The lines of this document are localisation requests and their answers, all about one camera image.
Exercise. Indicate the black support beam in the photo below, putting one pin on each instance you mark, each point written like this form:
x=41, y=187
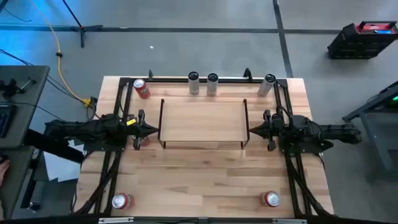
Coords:
x=53, y=146

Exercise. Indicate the black aluminium table frame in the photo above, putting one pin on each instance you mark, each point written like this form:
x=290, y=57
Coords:
x=230, y=80

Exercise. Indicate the black frame bracket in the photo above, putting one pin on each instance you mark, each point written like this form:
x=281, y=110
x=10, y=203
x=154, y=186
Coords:
x=247, y=74
x=150, y=74

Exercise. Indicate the white sheet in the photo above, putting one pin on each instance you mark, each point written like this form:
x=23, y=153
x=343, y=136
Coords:
x=59, y=169

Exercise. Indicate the yellow tape label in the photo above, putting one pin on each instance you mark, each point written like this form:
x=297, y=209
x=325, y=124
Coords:
x=131, y=122

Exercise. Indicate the black and red tool case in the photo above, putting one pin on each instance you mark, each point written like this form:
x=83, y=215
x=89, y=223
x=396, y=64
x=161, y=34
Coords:
x=357, y=43

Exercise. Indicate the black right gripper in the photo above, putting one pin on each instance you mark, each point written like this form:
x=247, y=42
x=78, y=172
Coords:
x=273, y=129

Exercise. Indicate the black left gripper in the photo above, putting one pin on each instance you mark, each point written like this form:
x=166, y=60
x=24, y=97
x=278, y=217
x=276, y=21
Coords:
x=138, y=130

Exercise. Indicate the person's hand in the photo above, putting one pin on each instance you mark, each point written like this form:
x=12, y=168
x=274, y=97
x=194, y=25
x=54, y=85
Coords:
x=3, y=172

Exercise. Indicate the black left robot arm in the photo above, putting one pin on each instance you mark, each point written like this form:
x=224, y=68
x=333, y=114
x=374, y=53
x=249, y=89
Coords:
x=81, y=129

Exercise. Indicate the black clamp mount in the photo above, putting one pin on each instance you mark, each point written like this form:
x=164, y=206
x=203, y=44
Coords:
x=11, y=88

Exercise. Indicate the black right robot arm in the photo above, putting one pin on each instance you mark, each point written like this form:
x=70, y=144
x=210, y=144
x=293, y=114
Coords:
x=326, y=132

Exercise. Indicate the grey metal strip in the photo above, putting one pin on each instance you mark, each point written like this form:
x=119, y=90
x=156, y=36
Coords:
x=289, y=221
x=115, y=220

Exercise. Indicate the grey desk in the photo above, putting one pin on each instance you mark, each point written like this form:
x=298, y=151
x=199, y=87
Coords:
x=18, y=174
x=28, y=118

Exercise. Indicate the black tripod stand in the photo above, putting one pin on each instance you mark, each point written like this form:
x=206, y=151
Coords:
x=81, y=29

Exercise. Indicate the grey metal cart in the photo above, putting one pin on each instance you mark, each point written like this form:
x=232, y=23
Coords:
x=379, y=133

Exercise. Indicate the black floor tape strip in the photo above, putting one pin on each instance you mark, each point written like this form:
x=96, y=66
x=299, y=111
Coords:
x=281, y=37

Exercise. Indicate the white Celsius drink can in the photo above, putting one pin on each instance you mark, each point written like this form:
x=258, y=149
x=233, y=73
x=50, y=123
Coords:
x=265, y=87
x=193, y=85
x=212, y=87

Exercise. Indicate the black keyboard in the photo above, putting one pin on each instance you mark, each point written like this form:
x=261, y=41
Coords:
x=6, y=121

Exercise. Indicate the wooden shelf with black legs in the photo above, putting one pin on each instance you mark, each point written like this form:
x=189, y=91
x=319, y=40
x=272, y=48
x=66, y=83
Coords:
x=202, y=121

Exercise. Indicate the red Fanta soda can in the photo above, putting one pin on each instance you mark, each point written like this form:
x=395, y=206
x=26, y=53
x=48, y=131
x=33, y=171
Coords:
x=146, y=141
x=272, y=199
x=142, y=90
x=119, y=200

